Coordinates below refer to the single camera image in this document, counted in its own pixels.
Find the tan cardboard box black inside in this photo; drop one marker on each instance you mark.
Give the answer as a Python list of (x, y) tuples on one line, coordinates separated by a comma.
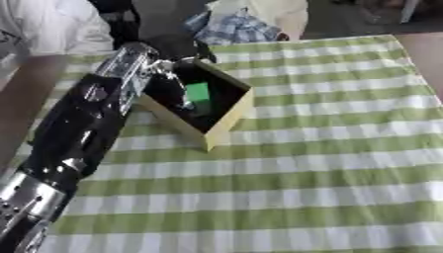
[(228, 123)]

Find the white chair leg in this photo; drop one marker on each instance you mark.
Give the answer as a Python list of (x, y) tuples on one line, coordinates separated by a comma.
[(409, 10)]

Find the person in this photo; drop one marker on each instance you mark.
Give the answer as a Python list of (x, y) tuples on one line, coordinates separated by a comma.
[(248, 23), (52, 26)]

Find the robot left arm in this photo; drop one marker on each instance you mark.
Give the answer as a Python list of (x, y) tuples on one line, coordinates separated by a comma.
[(80, 131)]

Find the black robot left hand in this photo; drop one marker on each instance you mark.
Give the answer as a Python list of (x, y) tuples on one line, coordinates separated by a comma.
[(167, 89)]

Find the person's forearm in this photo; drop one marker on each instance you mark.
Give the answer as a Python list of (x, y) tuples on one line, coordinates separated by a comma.
[(26, 99)]

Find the green block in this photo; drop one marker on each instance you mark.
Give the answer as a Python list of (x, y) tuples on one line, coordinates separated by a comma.
[(198, 92)]

